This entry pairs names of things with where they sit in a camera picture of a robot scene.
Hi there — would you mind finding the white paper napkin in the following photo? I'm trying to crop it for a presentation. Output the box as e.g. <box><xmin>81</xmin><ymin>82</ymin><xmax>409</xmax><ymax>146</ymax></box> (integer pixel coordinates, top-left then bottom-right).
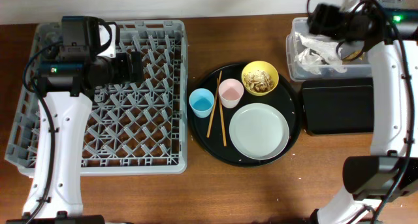
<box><xmin>295</xmin><ymin>33</ymin><xmax>347</xmax><ymax>74</ymax></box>

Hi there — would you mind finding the light blue plastic cup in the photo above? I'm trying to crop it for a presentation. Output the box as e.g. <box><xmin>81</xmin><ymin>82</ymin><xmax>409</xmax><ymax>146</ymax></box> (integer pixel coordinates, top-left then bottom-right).
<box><xmin>189</xmin><ymin>88</ymin><xmax>215</xmax><ymax>118</ymax></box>

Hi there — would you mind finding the yellow plastic bowl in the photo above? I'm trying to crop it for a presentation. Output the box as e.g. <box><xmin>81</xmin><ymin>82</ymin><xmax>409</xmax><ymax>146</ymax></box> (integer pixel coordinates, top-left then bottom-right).
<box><xmin>241</xmin><ymin>61</ymin><xmax>280</xmax><ymax>97</ymax></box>

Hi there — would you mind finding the pile of food scraps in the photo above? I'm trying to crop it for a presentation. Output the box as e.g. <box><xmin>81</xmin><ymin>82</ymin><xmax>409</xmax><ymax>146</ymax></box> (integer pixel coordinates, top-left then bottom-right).
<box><xmin>243</xmin><ymin>71</ymin><xmax>275</xmax><ymax>93</ymax></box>

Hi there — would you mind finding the pink plastic cup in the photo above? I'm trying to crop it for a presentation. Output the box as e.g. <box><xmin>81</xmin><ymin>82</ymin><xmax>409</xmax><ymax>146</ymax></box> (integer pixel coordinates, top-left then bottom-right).
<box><xmin>218</xmin><ymin>78</ymin><xmax>244</xmax><ymax>108</ymax></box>

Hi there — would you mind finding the grey round plate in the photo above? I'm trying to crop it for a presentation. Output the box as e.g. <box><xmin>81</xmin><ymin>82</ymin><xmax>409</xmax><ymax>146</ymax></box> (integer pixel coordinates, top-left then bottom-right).
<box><xmin>229</xmin><ymin>103</ymin><xmax>290</xmax><ymax>161</ymax></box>

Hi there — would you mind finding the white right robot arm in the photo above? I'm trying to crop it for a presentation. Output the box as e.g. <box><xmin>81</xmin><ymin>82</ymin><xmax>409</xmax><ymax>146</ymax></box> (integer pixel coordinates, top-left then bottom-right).
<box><xmin>308</xmin><ymin>0</ymin><xmax>417</xmax><ymax>223</ymax></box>

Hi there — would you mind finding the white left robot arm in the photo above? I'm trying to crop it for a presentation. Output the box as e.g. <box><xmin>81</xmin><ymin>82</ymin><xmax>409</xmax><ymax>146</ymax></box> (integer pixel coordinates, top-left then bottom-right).
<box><xmin>20</xmin><ymin>16</ymin><xmax>144</xmax><ymax>223</ymax></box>

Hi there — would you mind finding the clear plastic waste bin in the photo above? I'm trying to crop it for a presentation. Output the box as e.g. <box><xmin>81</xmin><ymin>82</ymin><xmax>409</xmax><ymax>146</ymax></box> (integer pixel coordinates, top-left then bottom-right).
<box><xmin>286</xmin><ymin>18</ymin><xmax>372</xmax><ymax>82</ymax></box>

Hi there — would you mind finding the grey plastic dishwasher rack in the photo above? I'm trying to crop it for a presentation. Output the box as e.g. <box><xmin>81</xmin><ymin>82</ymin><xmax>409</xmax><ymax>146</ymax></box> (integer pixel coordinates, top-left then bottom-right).
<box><xmin>5</xmin><ymin>20</ymin><xmax>188</xmax><ymax>177</ymax></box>

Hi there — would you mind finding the black rectangular waste tray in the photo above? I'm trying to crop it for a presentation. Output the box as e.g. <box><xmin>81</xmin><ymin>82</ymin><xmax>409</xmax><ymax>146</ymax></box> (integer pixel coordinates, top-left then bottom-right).
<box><xmin>300</xmin><ymin>78</ymin><xmax>374</xmax><ymax>136</ymax></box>

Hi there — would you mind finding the golden wrapper scrap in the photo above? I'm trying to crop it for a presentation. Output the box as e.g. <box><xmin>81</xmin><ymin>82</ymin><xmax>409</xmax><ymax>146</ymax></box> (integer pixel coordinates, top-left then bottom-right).
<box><xmin>342</xmin><ymin>50</ymin><xmax>364</xmax><ymax>62</ymax></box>

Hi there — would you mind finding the round black serving tray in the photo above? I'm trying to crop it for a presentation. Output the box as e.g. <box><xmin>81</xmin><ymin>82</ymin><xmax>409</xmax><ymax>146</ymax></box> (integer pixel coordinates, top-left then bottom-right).
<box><xmin>187</xmin><ymin>63</ymin><xmax>302</xmax><ymax>167</ymax></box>

